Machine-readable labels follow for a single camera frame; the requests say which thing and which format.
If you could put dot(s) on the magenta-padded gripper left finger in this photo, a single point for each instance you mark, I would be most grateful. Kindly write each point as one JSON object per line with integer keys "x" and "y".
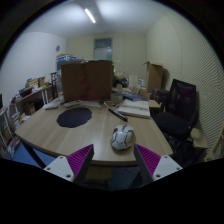
{"x": 60, "y": 166}

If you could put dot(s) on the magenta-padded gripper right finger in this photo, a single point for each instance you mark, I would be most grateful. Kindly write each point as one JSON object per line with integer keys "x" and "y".
{"x": 166, "y": 166}

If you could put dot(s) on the white and black computer mouse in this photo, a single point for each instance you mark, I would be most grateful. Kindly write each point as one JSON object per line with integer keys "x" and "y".
{"x": 122, "y": 137}

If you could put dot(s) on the black scalloped mouse pad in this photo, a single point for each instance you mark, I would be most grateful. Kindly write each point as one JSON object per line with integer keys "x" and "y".
{"x": 74, "y": 117}

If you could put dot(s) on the black mesh office chair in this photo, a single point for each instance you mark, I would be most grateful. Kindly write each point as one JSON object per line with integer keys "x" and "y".
{"x": 173, "y": 123}

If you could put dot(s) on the small white flat case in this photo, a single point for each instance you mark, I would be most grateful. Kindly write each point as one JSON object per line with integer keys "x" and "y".
{"x": 51, "y": 105}

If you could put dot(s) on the open white notebook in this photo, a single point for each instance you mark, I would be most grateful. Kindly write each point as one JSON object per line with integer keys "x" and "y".
{"x": 135, "y": 108}

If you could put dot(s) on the white paper sheet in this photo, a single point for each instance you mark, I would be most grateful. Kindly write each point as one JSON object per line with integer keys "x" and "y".
{"x": 91, "y": 104}

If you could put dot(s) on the black marker pen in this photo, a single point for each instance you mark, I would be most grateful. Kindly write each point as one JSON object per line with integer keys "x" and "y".
{"x": 117, "y": 114}

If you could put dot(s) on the cluttered shelf unit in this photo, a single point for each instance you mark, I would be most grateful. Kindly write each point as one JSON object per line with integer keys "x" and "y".
{"x": 33, "y": 95}

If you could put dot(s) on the blue book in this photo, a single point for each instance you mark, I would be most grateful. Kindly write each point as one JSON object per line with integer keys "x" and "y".
{"x": 135, "y": 96}

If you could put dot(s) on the clear plastic water bottle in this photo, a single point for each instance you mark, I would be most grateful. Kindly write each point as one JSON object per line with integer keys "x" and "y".
{"x": 59, "y": 87}

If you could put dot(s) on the clear round plastic container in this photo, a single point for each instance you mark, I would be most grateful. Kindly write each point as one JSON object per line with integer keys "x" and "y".
{"x": 117, "y": 97}

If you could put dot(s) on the tall open cardboard box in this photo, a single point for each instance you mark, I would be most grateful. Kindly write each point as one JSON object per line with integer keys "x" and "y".
{"x": 154, "y": 77}

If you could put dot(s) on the large brown cardboard box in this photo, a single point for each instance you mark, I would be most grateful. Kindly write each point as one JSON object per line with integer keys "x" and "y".
{"x": 86, "y": 80}

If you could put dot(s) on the ceiling tube light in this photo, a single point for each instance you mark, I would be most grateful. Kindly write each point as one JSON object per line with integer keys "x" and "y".
{"x": 90, "y": 15}

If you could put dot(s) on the round wall clock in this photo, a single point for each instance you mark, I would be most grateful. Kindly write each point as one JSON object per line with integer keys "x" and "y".
{"x": 58, "y": 48}

